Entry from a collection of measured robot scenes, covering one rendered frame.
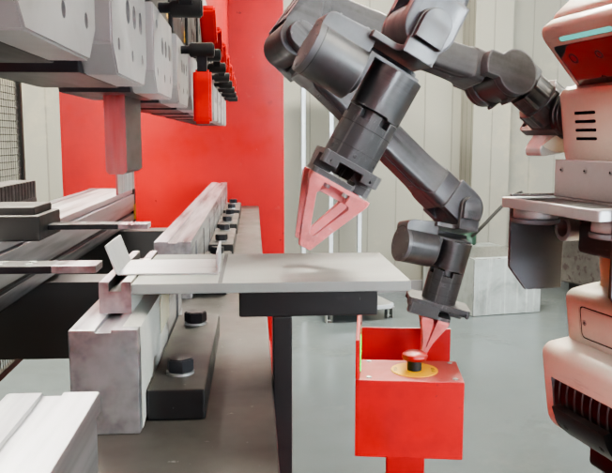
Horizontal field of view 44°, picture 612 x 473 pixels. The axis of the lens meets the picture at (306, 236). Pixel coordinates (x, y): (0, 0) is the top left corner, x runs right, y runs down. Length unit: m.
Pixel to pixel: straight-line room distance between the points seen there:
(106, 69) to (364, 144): 0.34
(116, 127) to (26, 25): 0.43
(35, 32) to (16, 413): 0.25
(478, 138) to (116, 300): 5.00
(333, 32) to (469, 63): 0.55
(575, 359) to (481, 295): 3.73
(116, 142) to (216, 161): 2.20
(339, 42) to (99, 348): 0.37
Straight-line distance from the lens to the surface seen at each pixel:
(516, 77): 1.31
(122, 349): 0.68
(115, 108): 0.75
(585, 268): 5.66
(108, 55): 0.50
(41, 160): 5.15
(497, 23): 5.74
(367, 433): 1.16
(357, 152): 0.77
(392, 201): 5.57
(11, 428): 0.47
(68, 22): 0.39
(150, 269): 0.78
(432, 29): 0.78
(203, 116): 0.93
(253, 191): 2.94
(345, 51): 0.76
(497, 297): 5.02
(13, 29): 0.32
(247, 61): 2.95
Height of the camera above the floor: 1.13
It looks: 7 degrees down
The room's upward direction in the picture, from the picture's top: straight up
